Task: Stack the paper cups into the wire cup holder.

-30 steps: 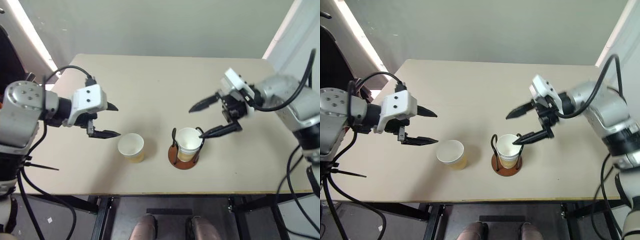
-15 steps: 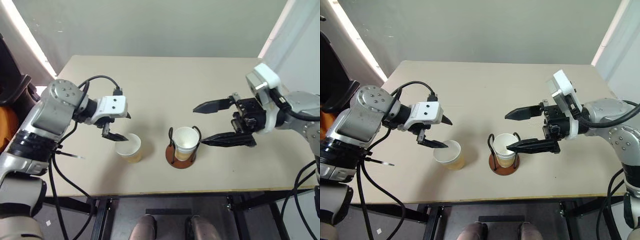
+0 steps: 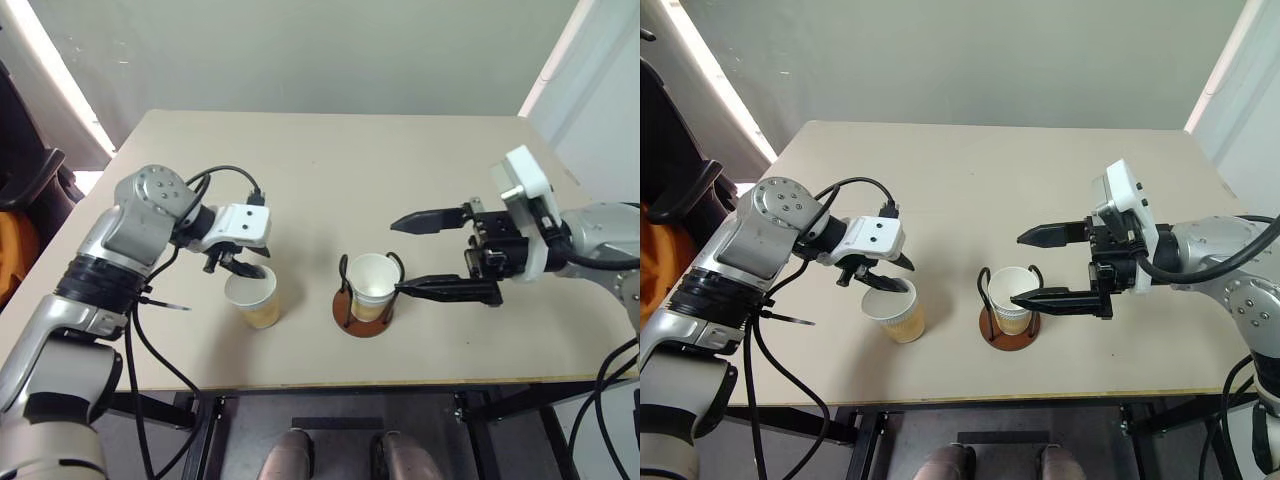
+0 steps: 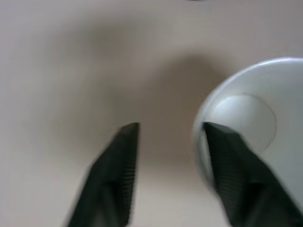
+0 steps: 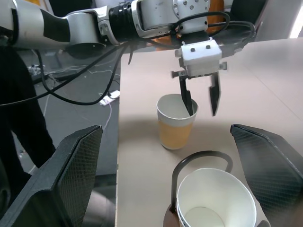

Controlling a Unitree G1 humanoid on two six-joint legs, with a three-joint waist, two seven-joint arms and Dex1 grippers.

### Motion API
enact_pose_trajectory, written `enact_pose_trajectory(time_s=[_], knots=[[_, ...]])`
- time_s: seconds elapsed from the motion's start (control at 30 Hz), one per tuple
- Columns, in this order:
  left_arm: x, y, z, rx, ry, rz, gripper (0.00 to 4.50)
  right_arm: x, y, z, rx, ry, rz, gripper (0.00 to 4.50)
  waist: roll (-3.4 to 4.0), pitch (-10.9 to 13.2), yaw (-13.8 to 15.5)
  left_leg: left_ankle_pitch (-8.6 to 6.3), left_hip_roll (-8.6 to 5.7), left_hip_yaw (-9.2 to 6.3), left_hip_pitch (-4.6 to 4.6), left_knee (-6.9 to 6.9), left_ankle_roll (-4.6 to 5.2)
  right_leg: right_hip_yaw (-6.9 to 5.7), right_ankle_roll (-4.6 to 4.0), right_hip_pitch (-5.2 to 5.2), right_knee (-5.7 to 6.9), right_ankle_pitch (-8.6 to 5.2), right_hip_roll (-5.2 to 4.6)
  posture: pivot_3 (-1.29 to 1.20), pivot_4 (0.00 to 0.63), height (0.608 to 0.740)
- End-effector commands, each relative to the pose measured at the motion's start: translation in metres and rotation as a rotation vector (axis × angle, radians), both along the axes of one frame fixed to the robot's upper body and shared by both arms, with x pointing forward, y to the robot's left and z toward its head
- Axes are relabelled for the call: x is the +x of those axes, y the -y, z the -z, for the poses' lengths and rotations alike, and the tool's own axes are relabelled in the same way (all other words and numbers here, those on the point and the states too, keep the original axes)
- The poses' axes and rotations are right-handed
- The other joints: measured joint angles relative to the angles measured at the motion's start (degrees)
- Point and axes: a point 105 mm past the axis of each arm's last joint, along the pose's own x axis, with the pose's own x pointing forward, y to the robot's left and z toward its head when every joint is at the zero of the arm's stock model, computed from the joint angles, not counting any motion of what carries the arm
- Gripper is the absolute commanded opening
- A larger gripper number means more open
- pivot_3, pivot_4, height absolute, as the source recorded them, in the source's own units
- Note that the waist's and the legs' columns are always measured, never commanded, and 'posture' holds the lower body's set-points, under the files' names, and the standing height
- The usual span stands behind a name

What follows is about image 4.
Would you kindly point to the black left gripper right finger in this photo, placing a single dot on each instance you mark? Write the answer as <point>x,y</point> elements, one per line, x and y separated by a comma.
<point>241,184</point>

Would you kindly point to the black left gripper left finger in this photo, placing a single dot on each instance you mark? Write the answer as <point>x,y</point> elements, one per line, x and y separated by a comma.
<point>111,179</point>

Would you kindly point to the white paper cup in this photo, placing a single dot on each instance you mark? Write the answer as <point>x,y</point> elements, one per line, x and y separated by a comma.
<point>260,99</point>

